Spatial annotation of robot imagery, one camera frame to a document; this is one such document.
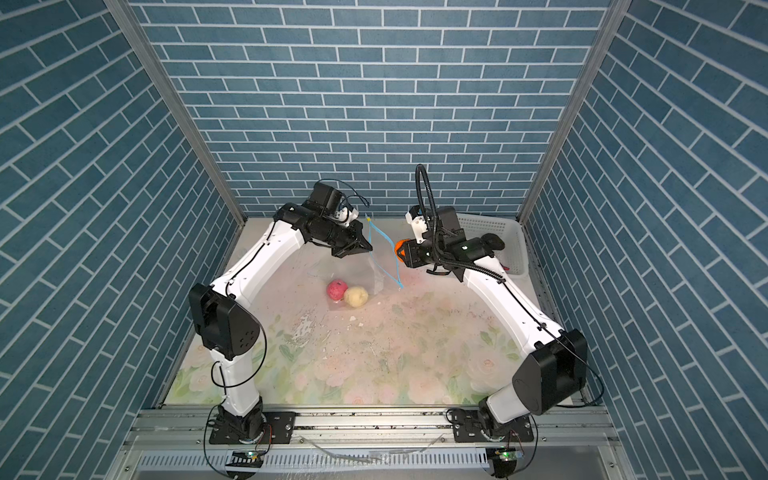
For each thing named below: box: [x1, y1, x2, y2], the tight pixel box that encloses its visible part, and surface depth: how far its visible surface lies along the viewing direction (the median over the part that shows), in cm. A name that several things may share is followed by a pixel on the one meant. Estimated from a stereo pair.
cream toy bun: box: [344, 286, 369, 307], surface depth 93 cm
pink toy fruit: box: [326, 279, 348, 301], surface depth 96 cm
